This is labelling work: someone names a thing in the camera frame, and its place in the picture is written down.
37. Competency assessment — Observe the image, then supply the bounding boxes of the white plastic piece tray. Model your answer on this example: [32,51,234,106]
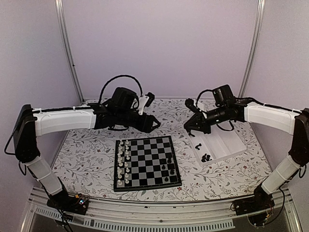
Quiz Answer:
[187,127,247,167]

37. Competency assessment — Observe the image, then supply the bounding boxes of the left aluminium frame post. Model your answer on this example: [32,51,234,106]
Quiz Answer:
[55,0,84,103]

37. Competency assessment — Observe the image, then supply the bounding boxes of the aluminium frame post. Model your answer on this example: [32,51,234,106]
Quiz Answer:
[55,0,84,103]
[238,0,266,98]

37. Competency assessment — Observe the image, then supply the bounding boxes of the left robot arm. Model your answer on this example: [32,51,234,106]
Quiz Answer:
[4,87,160,210]

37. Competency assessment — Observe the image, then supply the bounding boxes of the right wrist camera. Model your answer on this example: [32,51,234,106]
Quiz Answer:
[185,98,207,118]

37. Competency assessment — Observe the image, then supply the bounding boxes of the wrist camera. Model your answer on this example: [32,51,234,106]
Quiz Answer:
[138,92,155,115]
[185,98,207,118]

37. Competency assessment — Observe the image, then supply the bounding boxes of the right aluminium frame post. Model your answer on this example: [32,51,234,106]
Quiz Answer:
[238,0,266,98]

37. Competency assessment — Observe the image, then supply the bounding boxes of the aluminium front rail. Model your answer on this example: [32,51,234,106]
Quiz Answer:
[21,188,304,232]

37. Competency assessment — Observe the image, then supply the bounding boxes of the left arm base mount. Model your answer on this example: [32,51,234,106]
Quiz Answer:
[47,190,89,215]

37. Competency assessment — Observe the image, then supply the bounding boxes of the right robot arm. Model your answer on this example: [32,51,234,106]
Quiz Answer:
[185,84,309,199]

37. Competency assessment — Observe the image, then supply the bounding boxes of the black and grey chessboard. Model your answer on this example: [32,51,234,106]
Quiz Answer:
[113,136,182,192]

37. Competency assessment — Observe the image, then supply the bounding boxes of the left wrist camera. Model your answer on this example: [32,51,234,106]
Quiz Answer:
[138,92,155,115]

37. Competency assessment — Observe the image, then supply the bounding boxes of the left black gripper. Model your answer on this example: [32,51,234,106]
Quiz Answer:
[116,110,162,133]

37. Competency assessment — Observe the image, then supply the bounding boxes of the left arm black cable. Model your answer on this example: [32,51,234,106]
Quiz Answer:
[99,74,143,102]

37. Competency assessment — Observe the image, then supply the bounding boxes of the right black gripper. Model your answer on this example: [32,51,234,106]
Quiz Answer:
[184,105,228,135]

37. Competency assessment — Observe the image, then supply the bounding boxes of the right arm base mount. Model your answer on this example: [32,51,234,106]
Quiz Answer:
[231,193,275,227]

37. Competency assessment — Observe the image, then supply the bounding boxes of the floral patterned table mat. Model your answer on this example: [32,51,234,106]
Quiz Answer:
[47,98,278,203]

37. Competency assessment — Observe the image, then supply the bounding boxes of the black chess pieces pile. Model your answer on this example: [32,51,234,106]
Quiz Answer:
[201,153,212,162]

